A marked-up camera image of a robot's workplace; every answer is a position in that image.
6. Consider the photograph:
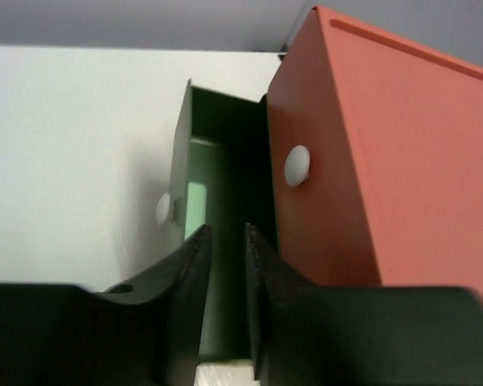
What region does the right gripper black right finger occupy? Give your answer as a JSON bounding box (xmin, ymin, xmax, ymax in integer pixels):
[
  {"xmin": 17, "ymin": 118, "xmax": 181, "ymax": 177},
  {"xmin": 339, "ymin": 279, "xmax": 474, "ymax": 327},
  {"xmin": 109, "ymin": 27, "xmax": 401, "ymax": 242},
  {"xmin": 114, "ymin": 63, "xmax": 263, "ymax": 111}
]
[{"xmin": 245, "ymin": 225, "xmax": 483, "ymax": 385}]

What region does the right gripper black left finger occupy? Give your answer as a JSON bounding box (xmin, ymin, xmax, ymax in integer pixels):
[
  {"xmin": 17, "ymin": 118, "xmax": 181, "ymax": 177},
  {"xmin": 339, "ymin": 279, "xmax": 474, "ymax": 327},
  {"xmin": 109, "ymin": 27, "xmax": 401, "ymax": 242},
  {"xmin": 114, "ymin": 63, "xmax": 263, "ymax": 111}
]
[{"xmin": 0, "ymin": 225, "xmax": 213, "ymax": 385}]

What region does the green drawer box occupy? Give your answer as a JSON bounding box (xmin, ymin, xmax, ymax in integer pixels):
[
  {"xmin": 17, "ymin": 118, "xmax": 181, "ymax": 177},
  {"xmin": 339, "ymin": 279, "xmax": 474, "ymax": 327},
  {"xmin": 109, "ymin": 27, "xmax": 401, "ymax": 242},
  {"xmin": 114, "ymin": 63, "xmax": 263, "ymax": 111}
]
[{"xmin": 163, "ymin": 82, "xmax": 277, "ymax": 363}]

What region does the yellow bottom drawer box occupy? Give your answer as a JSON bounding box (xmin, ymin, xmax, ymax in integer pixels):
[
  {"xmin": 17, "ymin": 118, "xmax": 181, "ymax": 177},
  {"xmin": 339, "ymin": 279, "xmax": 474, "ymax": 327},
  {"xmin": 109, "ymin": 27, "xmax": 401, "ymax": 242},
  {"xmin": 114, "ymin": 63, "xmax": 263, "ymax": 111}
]
[{"xmin": 194, "ymin": 359, "xmax": 260, "ymax": 386}]

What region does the pink top drawer box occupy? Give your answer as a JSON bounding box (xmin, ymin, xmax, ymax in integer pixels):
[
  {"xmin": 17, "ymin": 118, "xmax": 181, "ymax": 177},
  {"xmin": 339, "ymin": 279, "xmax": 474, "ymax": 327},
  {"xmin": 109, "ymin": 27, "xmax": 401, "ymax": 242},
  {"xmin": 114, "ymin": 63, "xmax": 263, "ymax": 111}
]
[{"xmin": 267, "ymin": 6, "xmax": 483, "ymax": 292}]

